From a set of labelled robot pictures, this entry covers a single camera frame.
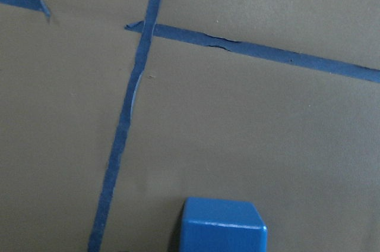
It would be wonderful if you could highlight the blue block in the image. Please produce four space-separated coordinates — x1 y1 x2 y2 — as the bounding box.
179 197 267 251

